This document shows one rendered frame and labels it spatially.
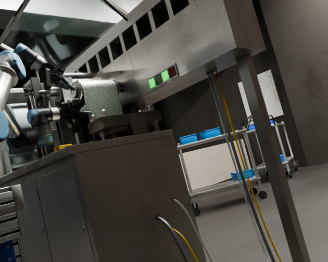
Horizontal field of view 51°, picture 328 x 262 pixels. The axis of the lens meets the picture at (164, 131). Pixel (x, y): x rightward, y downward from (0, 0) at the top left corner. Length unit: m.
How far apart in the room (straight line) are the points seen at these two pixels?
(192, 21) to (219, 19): 0.17
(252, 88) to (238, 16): 0.35
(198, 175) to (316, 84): 2.72
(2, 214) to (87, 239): 0.46
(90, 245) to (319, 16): 5.98
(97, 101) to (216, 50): 0.77
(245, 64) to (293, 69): 5.24
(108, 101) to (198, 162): 4.66
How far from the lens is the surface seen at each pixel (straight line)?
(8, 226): 1.33
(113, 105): 2.08
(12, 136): 1.83
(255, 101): 1.74
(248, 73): 1.76
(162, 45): 1.94
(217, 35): 1.68
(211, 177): 6.78
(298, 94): 6.95
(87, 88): 2.03
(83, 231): 1.67
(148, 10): 2.05
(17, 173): 2.23
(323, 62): 6.79
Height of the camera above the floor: 0.71
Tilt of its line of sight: 5 degrees up
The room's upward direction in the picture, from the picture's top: 14 degrees counter-clockwise
